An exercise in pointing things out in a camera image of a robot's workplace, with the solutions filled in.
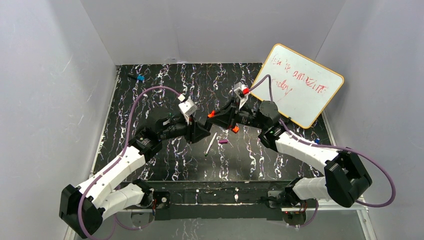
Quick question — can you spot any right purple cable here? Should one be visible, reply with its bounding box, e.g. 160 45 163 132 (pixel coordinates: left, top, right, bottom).
246 74 397 209

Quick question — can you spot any purple cable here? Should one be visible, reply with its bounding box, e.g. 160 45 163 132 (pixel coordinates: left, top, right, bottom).
77 86 183 240
246 74 397 209

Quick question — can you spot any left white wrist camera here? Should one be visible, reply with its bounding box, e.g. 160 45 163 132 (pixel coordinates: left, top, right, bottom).
178 98 198 125

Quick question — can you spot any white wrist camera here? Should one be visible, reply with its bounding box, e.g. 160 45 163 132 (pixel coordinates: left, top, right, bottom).
233 82 250 110
178 98 198 125

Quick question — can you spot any whiteboard with orange frame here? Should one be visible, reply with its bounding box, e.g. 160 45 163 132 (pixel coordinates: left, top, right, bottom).
250 43 345 129

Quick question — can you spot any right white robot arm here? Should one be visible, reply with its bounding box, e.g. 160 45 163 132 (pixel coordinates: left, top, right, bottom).
205 98 373 208

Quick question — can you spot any orange black highlighter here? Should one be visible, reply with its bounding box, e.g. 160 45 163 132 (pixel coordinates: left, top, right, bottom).
207 110 216 119

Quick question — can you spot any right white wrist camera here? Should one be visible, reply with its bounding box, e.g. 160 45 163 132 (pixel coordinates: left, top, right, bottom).
233 82 250 110

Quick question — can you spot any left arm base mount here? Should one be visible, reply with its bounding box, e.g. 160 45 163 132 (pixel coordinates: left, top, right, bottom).
130 191 171 229

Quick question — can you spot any aluminium frame rail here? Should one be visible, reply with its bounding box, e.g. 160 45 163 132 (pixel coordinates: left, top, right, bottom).
314 109 379 240

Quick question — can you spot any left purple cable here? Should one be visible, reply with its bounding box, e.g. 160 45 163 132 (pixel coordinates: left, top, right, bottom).
77 86 183 240

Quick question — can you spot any blue capped black marker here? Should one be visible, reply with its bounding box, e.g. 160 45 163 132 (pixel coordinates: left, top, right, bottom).
127 73 145 82

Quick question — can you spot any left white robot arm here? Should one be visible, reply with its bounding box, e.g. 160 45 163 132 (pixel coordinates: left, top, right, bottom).
59 113 212 239

